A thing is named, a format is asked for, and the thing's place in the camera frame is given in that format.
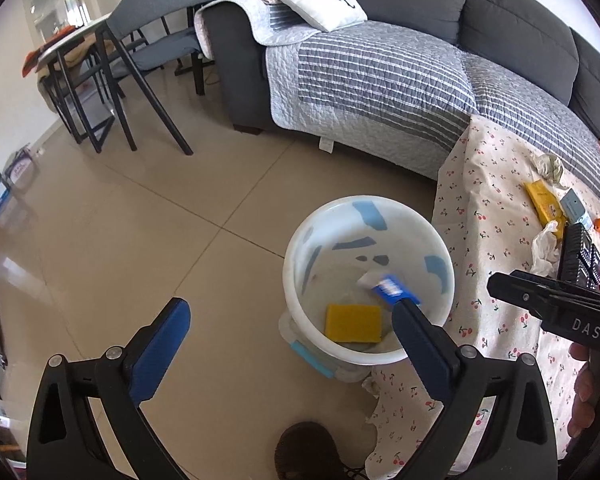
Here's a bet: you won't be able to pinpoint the grey striped quilted cover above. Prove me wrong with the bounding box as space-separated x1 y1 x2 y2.
195 0 600 196

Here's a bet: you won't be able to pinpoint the yellow sponge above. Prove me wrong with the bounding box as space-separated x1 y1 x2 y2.
324 304 382 344

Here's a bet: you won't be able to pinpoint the light blue carton box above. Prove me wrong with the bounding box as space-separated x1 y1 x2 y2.
560 188 593 231

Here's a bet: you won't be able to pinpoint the black remote control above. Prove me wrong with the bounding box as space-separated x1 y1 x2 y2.
557 223 600 289

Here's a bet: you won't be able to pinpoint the brown slipper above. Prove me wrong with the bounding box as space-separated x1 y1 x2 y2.
274 422 348 480

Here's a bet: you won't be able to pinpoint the dark grey sofa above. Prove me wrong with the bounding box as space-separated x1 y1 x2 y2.
202 0 600 134

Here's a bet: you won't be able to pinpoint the dining table black legs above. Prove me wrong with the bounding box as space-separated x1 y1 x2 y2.
28 16 137 153

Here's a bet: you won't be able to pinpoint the yellow wet wipes pack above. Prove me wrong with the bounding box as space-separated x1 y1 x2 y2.
524 180 567 242

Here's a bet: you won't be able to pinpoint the blue white small package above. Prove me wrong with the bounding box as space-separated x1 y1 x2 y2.
358 271 420 308

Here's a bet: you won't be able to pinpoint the crumpled beige tissue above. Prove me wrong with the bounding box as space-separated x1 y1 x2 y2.
530 154 565 188

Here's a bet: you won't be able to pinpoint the person's right hand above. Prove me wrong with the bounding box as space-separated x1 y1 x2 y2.
567 342 595 439

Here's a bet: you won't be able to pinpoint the white tissue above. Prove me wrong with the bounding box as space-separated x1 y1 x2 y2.
530 220 560 278

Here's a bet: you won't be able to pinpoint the cherry print table cloth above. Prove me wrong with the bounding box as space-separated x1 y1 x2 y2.
365 116 581 479

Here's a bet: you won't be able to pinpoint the white plastic trash bin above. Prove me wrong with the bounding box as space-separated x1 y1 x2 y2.
278 195 455 376

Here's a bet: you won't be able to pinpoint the grey chair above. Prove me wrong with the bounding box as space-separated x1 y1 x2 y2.
93 0 229 156

